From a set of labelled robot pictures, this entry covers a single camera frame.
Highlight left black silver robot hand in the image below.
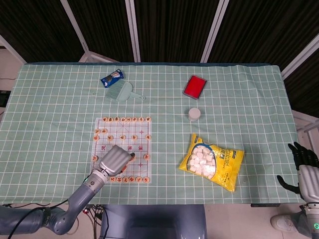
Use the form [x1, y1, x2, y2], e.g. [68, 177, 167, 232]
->
[99, 144, 137, 176]

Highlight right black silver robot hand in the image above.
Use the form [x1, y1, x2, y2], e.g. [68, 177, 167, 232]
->
[277, 141, 319, 203]

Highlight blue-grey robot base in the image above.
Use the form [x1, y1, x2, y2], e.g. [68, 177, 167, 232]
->
[100, 204, 208, 239]

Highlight clear plastic chessboard sheet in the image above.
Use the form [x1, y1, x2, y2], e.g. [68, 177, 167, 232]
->
[89, 117, 153, 185]

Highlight white shoe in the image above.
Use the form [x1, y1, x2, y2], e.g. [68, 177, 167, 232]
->
[270, 214, 301, 234]

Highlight white metal rack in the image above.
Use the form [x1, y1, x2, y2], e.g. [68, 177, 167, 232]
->
[295, 110, 319, 150]

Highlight green checked tablecloth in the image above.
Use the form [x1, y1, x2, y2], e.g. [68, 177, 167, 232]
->
[0, 62, 303, 206]

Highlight blue snack packet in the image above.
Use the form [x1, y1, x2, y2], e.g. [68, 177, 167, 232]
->
[100, 69, 125, 89]

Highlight yellow marshmallow bag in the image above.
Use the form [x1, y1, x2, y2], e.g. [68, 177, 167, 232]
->
[177, 133, 245, 193]

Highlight small white round jar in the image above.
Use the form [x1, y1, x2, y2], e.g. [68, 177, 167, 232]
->
[187, 107, 202, 122]

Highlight red ink pad box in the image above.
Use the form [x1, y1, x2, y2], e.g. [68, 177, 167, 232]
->
[182, 75, 208, 101]

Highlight black box on floor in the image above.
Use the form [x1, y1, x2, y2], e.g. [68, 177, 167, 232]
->
[0, 90, 12, 107]

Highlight dark folding screen panel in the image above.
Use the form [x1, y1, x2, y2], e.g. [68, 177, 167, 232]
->
[200, 0, 319, 73]
[125, 0, 229, 63]
[0, 0, 87, 63]
[60, 0, 141, 63]

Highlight black cable bundle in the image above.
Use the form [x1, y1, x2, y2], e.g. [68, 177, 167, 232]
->
[84, 204, 110, 239]

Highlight white floor cable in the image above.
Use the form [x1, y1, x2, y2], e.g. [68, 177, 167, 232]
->
[73, 208, 95, 235]

